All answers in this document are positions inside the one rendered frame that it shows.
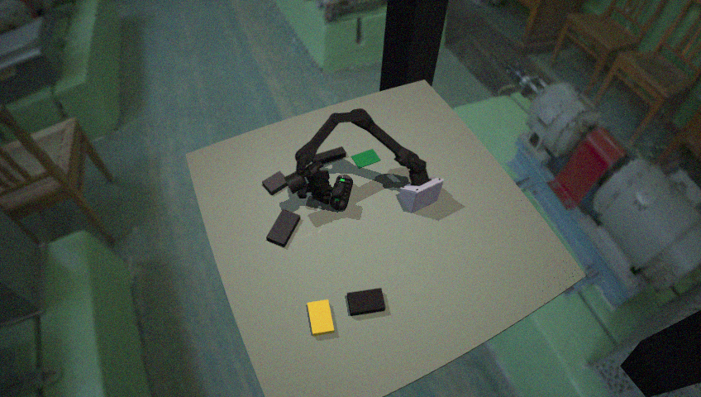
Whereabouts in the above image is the yellow rectangular block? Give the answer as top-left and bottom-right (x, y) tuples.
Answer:
(308, 300), (334, 337)

